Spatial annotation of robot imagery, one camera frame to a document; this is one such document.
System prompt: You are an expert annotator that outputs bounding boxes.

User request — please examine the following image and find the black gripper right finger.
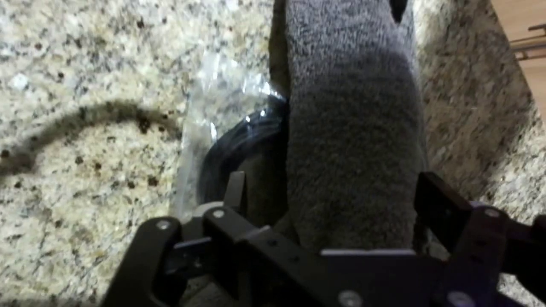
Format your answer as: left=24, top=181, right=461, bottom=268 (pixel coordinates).
left=415, top=173, right=508, bottom=268

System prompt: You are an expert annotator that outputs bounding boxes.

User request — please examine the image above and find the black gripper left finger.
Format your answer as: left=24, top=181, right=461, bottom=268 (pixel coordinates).
left=223, top=171, right=247, bottom=214

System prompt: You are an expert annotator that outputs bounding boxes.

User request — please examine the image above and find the grey towel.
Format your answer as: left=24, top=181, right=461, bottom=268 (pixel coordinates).
left=241, top=0, right=432, bottom=255

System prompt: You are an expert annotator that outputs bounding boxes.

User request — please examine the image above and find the bagged black coiled cable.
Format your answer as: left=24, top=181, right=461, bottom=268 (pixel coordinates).
left=169, top=50, right=288, bottom=221

